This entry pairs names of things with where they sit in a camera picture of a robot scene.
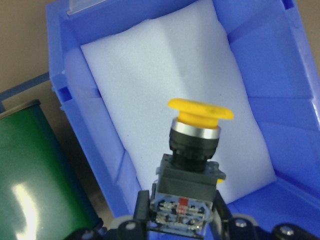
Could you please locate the white foam pad right bin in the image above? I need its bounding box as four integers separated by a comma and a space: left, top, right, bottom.
81, 0, 276, 203

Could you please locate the green conveyor belt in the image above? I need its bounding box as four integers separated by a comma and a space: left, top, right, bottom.
0, 99, 103, 240

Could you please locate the blue right plastic bin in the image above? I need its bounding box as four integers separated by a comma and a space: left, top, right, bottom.
46, 0, 320, 234

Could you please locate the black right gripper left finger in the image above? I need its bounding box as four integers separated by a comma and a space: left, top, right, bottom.
133, 190, 151, 225

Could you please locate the yellow push button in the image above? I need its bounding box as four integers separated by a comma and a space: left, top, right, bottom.
149, 98, 234, 239

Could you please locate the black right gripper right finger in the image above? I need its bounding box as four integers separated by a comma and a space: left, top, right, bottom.
212, 190, 233, 225

